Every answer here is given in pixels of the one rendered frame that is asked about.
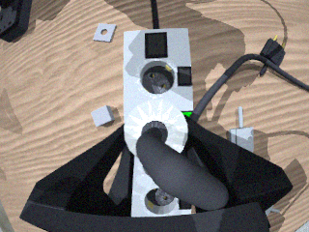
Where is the white power strip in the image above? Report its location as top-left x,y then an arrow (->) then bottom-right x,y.
124,28 -> 193,217

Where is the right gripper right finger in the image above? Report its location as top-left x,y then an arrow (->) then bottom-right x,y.
183,114 -> 293,213

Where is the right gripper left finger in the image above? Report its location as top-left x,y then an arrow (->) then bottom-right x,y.
27,124 -> 134,217

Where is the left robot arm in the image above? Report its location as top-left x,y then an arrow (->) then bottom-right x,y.
0,0 -> 23,39

